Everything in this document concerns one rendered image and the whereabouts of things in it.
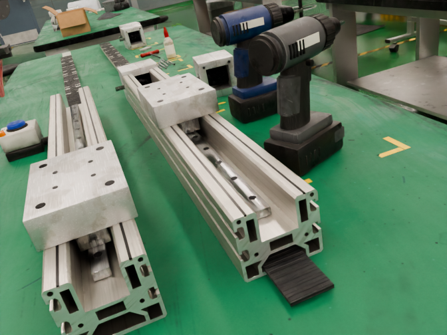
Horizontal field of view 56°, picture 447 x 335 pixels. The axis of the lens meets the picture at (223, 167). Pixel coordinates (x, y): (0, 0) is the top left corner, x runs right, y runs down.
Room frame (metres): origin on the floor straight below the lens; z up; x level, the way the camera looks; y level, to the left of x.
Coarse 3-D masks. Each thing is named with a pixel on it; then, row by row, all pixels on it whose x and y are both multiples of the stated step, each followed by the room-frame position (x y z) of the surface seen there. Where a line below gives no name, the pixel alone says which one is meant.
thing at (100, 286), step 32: (64, 128) 0.82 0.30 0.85; (96, 128) 0.74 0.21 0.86; (128, 224) 0.39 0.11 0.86; (64, 256) 0.35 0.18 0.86; (96, 256) 0.38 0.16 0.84; (128, 256) 0.33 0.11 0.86; (64, 288) 0.31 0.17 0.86; (96, 288) 0.34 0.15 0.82; (128, 288) 0.32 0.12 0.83; (64, 320) 0.31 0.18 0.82; (96, 320) 0.31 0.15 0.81; (128, 320) 0.33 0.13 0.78
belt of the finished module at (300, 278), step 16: (272, 256) 0.38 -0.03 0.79; (288, 256) 0.37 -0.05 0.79; (304, 256) 0.37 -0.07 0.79; (272, 272) 0.35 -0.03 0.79; (288, 272) 0.35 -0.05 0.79; (304, 272) 0.34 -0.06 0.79; (320, 272) 0.34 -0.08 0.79; (288, 288) 0.32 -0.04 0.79; (304, 288) 0.32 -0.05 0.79; (320, 288) 0.31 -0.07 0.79
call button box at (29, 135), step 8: (32, 120) 0.97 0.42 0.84; (16, 128) 0.93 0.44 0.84; (24, 128) 0.92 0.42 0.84; (32, 128) 0.91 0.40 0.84; (8, 136) 0.90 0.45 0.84; (16, 136) 0.90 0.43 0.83; (24, 136) 0.90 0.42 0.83; (32, 136) 0.91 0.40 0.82; (40, 136) 0.94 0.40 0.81; (48, 136) 0.95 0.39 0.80; (8, 144) 0.90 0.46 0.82; (16, 144) 0.90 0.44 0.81; (24, 144) 0.90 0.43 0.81; (32, 144) 0.91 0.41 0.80; (40, 144) 0.91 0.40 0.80; (8, 152) 0.90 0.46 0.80; (16, 152) 0.90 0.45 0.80; (24, 152) 0.90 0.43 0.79; (32, 152) 0.91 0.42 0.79; (40, 152) 0.91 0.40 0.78; (8, 160) 0.89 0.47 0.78
